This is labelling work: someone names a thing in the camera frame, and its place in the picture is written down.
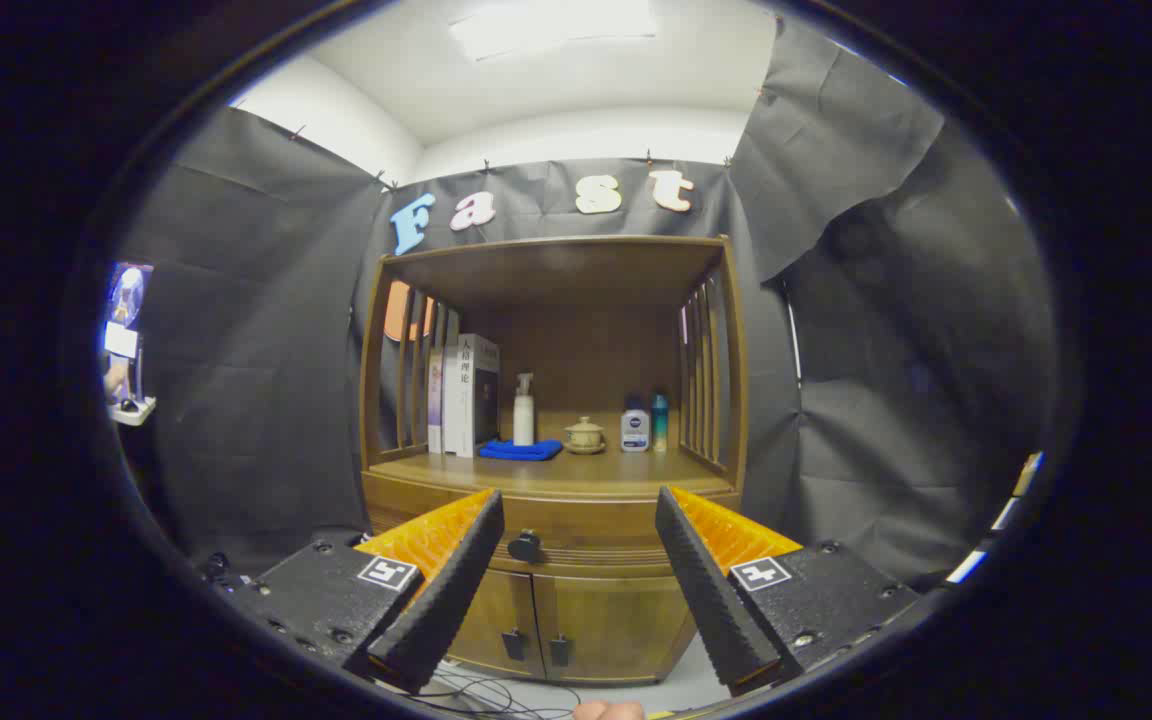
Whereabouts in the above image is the white lotion bottle blue cap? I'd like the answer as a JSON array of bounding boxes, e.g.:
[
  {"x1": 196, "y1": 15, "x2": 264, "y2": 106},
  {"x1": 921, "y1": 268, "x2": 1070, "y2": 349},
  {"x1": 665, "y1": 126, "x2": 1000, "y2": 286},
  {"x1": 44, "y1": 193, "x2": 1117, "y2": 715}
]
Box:
[{"x1": 620, "y1": 397, "x2": 651, "y2": 453}]

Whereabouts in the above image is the black electronic device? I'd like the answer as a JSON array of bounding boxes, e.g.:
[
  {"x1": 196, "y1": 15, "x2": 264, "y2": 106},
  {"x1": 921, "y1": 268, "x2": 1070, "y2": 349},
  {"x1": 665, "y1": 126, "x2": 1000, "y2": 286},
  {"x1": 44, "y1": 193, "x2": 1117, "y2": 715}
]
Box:
[{"x1": 198, "y1": 550, "x2": 239, "y2": 593}]

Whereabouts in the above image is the wooden drawer with black knob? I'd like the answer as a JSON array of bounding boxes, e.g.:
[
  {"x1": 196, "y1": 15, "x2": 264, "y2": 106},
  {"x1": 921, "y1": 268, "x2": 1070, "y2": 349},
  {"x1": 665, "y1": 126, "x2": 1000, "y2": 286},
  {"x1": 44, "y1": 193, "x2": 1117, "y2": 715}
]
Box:
[{"x1": 364, "y1": 472, "x2": 742, "y2": 579}]

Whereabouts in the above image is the beige lidded teacup with saucer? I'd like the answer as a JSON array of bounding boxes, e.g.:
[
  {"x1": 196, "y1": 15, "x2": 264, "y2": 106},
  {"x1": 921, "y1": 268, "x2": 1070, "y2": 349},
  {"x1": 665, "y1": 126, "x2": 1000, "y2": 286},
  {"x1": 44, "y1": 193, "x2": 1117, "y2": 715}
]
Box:
[{"x1": 564, "y1": 416, "x2": 607, "y2": 456}]

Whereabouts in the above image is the plain white book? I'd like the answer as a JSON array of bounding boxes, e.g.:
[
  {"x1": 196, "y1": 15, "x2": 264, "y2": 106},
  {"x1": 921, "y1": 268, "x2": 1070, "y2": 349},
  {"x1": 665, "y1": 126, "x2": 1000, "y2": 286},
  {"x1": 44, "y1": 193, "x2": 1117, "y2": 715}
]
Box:
[{"x1": 441, "y1": 340, "x2": 461, "y2": 457}]

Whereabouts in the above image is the folded blue cloth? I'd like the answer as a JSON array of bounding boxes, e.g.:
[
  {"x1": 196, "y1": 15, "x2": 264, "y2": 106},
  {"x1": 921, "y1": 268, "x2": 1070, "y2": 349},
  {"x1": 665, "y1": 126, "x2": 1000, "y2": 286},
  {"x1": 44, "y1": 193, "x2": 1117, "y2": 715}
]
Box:
[{"x1": 479, "y1": 438, "x2": 564, "y2": 462}]

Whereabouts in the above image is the thin pale purple book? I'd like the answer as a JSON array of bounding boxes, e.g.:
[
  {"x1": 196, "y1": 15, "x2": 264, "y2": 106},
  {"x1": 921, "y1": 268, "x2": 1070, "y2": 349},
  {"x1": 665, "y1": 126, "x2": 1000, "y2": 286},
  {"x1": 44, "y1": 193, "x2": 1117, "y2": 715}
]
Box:
[{"x1": 427, "y1": 347, "x2": 446, "y2": 455}]

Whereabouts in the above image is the black backdrop cloth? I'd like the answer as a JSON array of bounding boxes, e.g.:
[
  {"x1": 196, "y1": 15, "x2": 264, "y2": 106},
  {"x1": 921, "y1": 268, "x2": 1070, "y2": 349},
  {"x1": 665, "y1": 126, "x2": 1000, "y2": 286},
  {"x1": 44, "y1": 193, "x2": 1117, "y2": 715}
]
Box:
[{"x1": 111, "y1": 15, "x2": 1057, "y2": 591}]

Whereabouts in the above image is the white book with dark cover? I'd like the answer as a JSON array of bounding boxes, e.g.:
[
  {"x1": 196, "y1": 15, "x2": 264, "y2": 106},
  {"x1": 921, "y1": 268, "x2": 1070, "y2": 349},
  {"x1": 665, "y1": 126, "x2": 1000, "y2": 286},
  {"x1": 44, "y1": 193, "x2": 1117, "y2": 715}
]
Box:
[{"x1": 456, "y1": 333, "x2": 501, "y2": 459}]

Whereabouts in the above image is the white pump bottle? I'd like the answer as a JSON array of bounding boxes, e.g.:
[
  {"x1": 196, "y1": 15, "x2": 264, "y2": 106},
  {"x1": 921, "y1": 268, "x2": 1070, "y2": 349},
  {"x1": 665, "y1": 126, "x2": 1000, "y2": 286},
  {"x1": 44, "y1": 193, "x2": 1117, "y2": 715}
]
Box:
[{"x1": 513, "y1": 373, "x2": 536, "y2": 447}]

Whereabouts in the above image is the brown wooden cabinet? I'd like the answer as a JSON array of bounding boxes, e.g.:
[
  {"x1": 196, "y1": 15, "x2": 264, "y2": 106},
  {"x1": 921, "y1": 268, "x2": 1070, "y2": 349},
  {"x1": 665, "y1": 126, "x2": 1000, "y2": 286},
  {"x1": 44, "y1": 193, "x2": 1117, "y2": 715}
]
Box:
[{"x1": 356, "y1": 235, "x2": 749, "y2": 686}]

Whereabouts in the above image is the ceiling light panel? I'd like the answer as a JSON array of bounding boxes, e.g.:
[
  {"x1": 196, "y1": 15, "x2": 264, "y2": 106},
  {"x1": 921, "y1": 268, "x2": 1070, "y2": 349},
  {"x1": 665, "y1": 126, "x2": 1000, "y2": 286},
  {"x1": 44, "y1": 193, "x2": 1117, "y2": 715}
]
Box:
[{"x1": 448, "y1": 0, "x2": 659, "y2": 61}]

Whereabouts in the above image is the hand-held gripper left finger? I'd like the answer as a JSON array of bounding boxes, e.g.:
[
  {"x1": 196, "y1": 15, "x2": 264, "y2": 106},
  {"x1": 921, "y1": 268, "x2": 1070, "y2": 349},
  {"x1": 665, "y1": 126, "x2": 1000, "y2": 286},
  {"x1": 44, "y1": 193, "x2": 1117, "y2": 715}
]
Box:
[{"x1": 226, "y1": 488, "x2": 505, "y2": 695}]

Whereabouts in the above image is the wooden cabinet door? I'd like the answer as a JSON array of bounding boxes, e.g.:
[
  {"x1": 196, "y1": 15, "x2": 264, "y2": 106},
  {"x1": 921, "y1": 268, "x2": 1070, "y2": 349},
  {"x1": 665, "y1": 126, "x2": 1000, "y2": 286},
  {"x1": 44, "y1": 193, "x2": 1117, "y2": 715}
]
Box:
[
  {"x1": 446, "y1": 568, "x2": 545, "y2": 681},
  {"x1": 534, "y1": 573, "x2": 699, "y2": 686}
]

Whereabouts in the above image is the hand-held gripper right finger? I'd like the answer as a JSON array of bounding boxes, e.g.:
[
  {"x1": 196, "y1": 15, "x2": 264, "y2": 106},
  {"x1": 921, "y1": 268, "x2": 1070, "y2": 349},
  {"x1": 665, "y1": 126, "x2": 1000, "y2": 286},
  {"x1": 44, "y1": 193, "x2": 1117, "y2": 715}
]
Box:
[{"x1": 655, "y1": 486, "x2": 922, "y2": 698}]

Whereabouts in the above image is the wooden countertop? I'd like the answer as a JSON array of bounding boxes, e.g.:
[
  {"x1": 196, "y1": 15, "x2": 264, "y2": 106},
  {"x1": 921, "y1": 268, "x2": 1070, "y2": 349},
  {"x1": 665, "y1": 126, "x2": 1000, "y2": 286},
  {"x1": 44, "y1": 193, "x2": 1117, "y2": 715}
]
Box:
[{"x1": 368, "y1": 445, "x2": 737, "y2": 498}]

